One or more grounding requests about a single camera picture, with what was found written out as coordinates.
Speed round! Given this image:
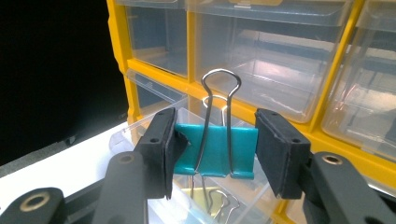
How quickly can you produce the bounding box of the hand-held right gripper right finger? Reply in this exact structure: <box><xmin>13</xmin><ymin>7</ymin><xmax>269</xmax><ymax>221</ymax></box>
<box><xmin>254</xmin><ymin>107</ymin><xmax>313</xmax><ymax>200</ymax></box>

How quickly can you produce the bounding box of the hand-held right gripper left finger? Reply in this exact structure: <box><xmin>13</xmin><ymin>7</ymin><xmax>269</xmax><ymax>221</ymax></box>
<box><xmin>134</xmin><ymin>107</ymin><xmax>190</xmax><ymax>201</ymax></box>

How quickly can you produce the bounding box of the clear plastic drawer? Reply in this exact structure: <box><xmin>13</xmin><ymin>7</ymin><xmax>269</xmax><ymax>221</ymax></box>
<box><xmin>186</xmin><ymin>0</ymin><xmax>354</xmax><ymax>124</ymax></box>
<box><xmin>320</xmin><ymin>0</ymin><xmax>396</xmax><ymax>162</ymax></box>
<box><xmin>126</xmin><ymin>68</ymin><xmax>189</xmax><ymax>119</ymax></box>
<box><xmin>108</xmin><ymin>105</ymin><xmax>281</xmax><ymax>224</ymax></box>
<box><xmin>124</xmin><ymin>0</ymin><xmax>190</xmax><ymax>78</ymax></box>

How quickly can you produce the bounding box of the beige binder clip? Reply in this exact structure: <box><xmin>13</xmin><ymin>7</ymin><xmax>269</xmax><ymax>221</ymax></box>
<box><xmin>178</xmin><ymin>175</ymin><xmax>242</xmax><ymax>223</ymax></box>

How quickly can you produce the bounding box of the teal binder clip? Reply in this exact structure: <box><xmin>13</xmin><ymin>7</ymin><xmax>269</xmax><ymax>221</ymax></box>
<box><xmin>172</xmin><ymin>68</ymin><xmax>260</xmax><ymax>181</ymax></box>

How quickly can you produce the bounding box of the yellow drawer organizer cabinet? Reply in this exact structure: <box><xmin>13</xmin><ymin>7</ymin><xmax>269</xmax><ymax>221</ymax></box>
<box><xmin>106</xmin><ymin>0</ymin><xmax>396</xmax><ymax>224</ymax></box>

